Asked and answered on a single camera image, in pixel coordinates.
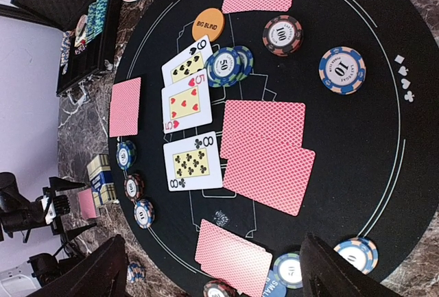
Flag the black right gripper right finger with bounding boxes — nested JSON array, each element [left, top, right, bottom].
[[300, 233, 400, 297]]

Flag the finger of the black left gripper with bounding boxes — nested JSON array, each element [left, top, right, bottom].
[[49, 176, 86, 192], [60, 223, 97, 242]]

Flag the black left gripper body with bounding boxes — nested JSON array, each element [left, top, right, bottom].
[[36, 187, 71, 235]]

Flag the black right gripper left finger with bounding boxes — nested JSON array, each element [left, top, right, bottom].
[[31, 235, 129, 297]]

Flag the red playing card deck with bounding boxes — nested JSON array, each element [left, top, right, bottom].
[[78, 188, 99, 220]]

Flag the blue tan chip stack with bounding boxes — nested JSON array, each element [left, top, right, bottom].
[[127, 262, 145, 283]]

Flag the blue small blind button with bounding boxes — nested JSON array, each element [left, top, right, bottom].
[[261, 270, 287, 297]]

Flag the brown chip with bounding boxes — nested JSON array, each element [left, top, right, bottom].
[[124, 173, 145, 202], [262, 14, 304, 57], [203, 280, 237, 297]]

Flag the red cards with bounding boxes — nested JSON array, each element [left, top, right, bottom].
[[195, 219, 272, 296], [109, 78, 141, 137]]

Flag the face down burn card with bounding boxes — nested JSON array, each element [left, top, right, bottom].
[[220, 100, 306, 159], [224, 141, 316, 217]]

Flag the orange big blind button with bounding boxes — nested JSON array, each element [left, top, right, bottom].
[[192, 8, 225, 42]]

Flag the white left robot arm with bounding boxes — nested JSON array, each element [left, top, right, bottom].
[[1, 172, 94, 296]]

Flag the blue tan chip row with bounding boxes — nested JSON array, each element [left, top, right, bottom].
[[60, 30, 74, 75]]

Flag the cards in case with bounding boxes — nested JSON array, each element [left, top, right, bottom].
[[75, 29, 86, 55]]

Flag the green chip row left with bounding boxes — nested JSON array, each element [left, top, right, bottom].
[[86, 2, 100, 44]]

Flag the green chip row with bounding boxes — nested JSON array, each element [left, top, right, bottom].
[[86, 2, 100, 44], [95, 0, 109, 25]]

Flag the green chip row right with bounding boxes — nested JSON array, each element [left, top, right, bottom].
[[95, 0, 109, 25]]

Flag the round black poker mat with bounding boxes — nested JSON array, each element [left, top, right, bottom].
[[112, 0, 438, 296]]

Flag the black poker chip case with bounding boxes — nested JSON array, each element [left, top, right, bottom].
[[12, 0, 121, 97]]

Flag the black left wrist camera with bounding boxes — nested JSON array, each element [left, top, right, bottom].
[[27, 253, 61, 287]]

